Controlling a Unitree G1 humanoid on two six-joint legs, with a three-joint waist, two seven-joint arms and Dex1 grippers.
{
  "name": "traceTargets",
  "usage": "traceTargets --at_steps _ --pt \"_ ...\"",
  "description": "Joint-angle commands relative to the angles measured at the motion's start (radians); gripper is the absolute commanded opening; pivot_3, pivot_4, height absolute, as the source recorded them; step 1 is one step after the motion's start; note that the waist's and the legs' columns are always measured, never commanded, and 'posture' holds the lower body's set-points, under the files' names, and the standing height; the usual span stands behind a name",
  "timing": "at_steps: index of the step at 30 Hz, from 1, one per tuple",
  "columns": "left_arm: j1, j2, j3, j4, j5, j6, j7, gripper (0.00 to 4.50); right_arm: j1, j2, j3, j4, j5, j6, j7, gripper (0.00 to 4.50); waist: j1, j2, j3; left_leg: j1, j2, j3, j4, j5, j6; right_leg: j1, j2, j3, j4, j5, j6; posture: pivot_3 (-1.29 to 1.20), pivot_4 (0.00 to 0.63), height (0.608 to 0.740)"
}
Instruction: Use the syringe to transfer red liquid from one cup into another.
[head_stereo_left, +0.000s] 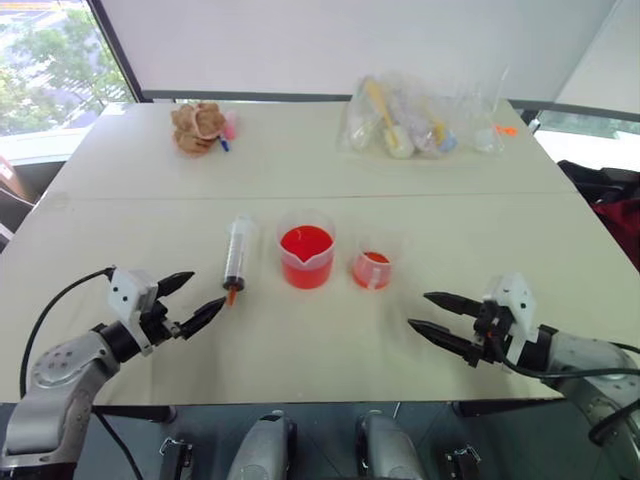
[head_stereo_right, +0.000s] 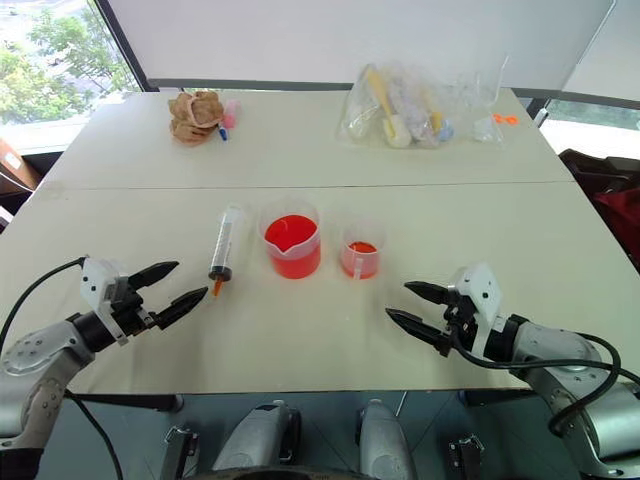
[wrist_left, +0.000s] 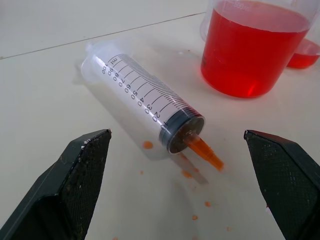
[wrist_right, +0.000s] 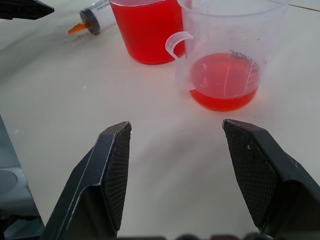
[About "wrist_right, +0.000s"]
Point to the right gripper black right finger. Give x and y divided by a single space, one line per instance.
270 180

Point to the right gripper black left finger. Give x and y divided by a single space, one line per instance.
100 180

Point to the beaker of red liquid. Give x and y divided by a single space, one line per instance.
147 30

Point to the grey robot body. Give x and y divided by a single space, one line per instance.
12 182

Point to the clear syringe with orange tip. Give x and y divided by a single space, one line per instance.
93 18

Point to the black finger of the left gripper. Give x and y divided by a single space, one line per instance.
25 9

